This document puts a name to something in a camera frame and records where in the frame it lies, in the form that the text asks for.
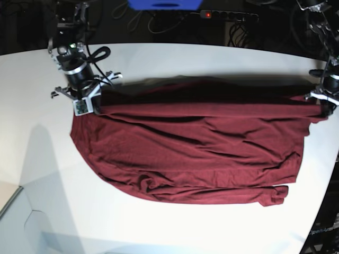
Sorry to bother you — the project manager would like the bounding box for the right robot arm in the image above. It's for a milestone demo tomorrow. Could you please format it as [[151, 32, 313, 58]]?
[[48, 1, 123, 116]]

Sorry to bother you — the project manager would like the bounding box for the dark red t-shirt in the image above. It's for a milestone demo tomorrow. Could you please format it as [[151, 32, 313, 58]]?
[[70, 79, 327, 206]]

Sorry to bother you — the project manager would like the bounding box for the blue box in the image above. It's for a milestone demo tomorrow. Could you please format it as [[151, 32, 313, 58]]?
[[128, 0, 203, 11]]

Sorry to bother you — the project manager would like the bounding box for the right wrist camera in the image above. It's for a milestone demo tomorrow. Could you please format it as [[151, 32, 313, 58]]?
[[72, 97, 94, 116]]

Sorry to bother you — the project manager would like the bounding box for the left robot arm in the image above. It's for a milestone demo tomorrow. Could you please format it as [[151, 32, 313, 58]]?
[[296, 1, 338, 116]]

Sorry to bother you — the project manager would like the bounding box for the black power strip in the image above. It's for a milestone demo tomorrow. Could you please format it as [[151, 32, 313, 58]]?
[[199, 10, 259, 22]]

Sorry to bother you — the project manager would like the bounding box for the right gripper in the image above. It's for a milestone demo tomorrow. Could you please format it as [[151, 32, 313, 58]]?
[[50, 71, 123, 114]]

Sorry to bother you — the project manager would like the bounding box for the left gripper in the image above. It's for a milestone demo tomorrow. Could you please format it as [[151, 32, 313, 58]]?
[[305, 89, 339, 118]]

